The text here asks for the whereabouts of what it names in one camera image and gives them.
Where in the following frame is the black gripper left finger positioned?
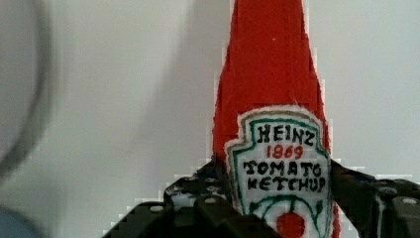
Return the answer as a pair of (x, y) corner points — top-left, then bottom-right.
(103, 159), (280, 238)

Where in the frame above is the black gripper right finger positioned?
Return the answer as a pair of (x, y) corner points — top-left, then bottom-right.
(331, 161), (420, 238)

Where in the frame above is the red felt ketchup bottle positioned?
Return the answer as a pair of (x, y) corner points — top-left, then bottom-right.
(213, 0), (341, 238)

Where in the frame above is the small blue bowl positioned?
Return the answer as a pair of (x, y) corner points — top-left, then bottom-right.
(0, 207), (44, 238)

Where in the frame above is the grey round plate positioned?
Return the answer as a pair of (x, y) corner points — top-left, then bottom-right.
(0, 0), (52, 179)

